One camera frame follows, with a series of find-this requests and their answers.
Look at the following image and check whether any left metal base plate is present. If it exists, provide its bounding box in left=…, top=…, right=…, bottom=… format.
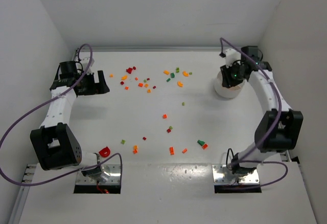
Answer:
left=76, top=164, right=121, bottom=186

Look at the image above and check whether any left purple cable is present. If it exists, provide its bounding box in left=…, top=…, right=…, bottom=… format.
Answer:
left=0, top=43, right=123, bottom=184

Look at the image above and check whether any red lego cluster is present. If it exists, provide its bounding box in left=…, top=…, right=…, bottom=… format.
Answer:
left=126, top=66, right=136, bottom=74

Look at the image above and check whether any red arch lego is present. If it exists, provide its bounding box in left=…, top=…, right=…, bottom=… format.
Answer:
left=99, top=147, right=111, bottom=158

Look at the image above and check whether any metal base plate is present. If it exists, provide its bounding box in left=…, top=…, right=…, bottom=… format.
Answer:
left=76, top=164, right=121, bottom=186
left=212, top=164, right=260, bottom=186

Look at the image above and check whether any dark green wedge lego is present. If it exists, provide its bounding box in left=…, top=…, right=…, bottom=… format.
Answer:
left=197, top=140, right=205, bottom=146

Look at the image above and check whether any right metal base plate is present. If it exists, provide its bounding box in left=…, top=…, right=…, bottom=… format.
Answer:
left=212, top=164, right=260, bottom=186

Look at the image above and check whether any white divided bowl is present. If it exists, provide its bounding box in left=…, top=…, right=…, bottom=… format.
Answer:
left=214, top=71, right=245, bottom=99

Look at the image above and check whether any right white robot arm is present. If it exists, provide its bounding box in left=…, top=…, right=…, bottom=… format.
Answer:
left=215, top=49, right=303, bottom=175

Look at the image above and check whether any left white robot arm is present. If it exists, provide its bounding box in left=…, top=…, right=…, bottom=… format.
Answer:
left=30, top=57, right=110, bottom=176

